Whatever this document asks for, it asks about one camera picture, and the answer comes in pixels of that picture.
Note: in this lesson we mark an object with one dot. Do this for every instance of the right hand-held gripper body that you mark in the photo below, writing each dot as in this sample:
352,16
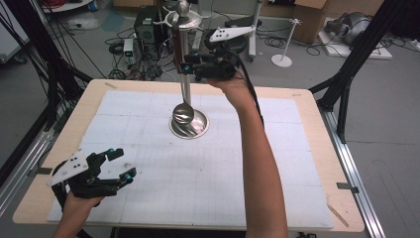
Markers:
216,67

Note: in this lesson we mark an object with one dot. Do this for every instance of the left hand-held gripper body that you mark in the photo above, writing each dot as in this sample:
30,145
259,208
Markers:
87,185

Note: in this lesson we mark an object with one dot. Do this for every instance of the tall metal utensil stand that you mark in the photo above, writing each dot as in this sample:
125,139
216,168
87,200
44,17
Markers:
199,127

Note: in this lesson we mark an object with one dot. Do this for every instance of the person's left hand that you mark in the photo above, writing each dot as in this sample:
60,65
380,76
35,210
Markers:
79,205

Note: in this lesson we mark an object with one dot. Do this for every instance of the person's right hand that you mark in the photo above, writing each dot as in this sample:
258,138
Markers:
236,92

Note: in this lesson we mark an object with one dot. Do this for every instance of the black round stool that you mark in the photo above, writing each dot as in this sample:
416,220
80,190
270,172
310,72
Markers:
243,44

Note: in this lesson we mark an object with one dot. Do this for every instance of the white desk leg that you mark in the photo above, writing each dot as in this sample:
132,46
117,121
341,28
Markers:
255,46

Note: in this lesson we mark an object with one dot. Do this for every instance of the black flat device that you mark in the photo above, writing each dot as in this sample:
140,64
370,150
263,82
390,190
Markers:
237,22

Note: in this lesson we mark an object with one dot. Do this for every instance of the white grid mat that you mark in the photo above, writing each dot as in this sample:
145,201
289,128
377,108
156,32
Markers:
181,172

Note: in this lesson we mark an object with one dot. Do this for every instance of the black computer tower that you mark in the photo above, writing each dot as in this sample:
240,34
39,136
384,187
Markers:
145,26

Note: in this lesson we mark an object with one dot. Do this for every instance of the small white power box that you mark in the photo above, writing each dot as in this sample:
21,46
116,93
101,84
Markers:
128,46

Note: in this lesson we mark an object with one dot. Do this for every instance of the small white floor stand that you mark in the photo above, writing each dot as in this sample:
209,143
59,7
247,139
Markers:
281,60

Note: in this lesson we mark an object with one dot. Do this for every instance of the strip of beige tape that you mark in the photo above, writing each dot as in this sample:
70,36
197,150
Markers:
110,85

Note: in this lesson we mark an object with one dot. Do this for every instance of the cardboard box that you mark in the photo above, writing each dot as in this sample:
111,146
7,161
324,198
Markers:
310,20

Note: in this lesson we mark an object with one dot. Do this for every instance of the grey bag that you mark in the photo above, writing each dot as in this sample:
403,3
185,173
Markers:
353,26

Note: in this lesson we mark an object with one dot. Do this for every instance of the white floor board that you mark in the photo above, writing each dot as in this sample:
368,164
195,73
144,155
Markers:
363,52

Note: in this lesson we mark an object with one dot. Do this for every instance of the small metal bracket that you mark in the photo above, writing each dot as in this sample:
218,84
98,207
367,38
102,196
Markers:
43,171
346,187

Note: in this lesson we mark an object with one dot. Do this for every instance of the aluminium rail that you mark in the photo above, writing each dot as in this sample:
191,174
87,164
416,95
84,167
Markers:
26,155
353,165

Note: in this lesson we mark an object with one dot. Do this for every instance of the black metal frame strut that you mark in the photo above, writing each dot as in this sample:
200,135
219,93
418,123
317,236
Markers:
356,56

